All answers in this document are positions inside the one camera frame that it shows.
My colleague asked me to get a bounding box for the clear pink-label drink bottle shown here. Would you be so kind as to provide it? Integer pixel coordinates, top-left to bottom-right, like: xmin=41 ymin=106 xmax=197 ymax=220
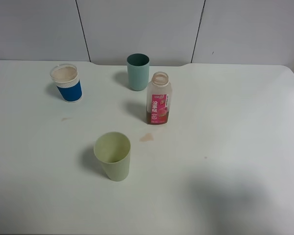
xmin=147 ymin=71 xmax=172 ymax=125

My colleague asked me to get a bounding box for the light green plastic cup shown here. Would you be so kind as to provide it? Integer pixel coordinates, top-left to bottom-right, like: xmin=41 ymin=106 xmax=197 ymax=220
xmin=94 ymin=132 xmax=131 ymax=182

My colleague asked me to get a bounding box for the blue sleeved clear cup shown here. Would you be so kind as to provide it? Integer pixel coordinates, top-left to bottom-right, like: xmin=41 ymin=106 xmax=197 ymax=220
xmin=50 ymin=64 xmax=83 ymax=103

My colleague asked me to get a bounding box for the teal plastic cup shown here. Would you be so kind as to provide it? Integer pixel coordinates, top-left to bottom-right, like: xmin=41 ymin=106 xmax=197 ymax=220
xmin=127 ymin=53 xmax=150 ymax=91

